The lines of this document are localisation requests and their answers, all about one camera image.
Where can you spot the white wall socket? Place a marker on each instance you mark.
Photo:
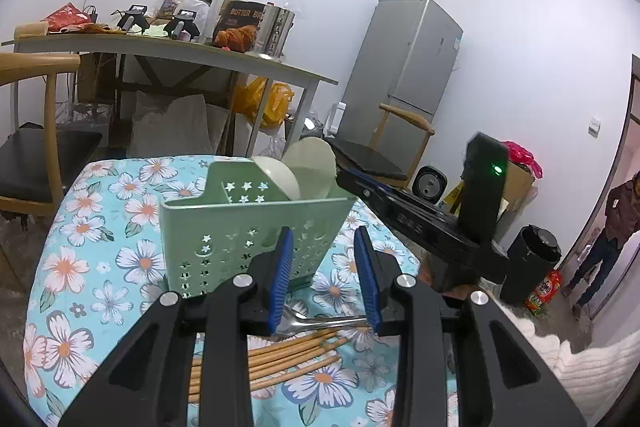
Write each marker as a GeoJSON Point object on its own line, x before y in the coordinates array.
{"type": "Point", "coordinates": [594, 128]}

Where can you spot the cardboard box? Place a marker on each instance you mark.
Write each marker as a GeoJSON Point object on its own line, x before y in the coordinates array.
{"type": "Point", "coordinates": [517, 187]}

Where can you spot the red bag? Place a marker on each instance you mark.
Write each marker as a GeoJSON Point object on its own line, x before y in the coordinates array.
{"type": "Point", "coordinates": [67, 17]}

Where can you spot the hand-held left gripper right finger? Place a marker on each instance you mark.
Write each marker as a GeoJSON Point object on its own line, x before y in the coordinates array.
{"type": "Point", "coordinates": [367, 287]}

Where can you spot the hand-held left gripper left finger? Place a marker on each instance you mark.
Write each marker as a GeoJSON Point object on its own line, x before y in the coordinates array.
{"type": "Point", "coordinates": [281, 277]}

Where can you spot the grey table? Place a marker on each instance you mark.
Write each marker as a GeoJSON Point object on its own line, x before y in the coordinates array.
{"type": "Point", "coordinates": [250, 59]}

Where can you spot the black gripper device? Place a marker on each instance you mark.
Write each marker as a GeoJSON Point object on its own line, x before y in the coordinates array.
{"type": "Point", "coordinates": [182, 24]}
{"type": "Point", "coordinates": [132, 17]}

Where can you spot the silver refrigerator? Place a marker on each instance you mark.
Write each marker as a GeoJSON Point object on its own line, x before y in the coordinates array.
{"type": "Point", "coordinates": [400, 67]}

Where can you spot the yellow green sack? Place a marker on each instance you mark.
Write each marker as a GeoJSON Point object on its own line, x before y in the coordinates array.
{"type": "Point", "coordinates": [452, 199]}

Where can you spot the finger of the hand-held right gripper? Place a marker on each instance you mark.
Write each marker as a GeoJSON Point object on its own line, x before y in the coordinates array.
{"type": "Point", "coordinates": [370, 194]}

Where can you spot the red orange refill pouch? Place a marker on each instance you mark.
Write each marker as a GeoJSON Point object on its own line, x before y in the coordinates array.
{"type": "Point", "coordinates": [545, 292]}

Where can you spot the wooden chair black seat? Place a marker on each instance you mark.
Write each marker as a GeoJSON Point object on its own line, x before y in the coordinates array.
{"type": "Point", "coordinates": [45, 147]}
{"type": "Point", "coordinates": [365, 157]}

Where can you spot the black trash bin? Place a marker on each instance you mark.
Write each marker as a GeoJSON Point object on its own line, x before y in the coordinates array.
{"type": "Point", "coordinates": [532, 267]}

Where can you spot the yellow plastic bag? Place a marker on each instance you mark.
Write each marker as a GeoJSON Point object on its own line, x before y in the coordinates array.
{"type": "Point", "coordinates": [265, 99]}

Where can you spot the metal spoon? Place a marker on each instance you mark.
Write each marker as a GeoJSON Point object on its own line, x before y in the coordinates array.
{"type": "Point", "coordinates": [325, 321]}

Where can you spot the pink plastic bag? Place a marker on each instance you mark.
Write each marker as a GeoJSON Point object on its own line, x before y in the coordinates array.
{"type": "Point", "coordinates": [522, 154]}

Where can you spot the green perforated utensil holder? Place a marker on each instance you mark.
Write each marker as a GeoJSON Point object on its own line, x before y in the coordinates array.
{"type": "Point", "coordinates": [225, 232]}

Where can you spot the dark bread box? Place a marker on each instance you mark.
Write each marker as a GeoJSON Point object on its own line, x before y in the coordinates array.
{"type": "Point", "coordinates": [240, 19]}

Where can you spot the blue floral cloth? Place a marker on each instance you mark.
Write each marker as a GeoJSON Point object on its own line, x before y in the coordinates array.
{"type": "Point", "coordinates": [100, 287]}

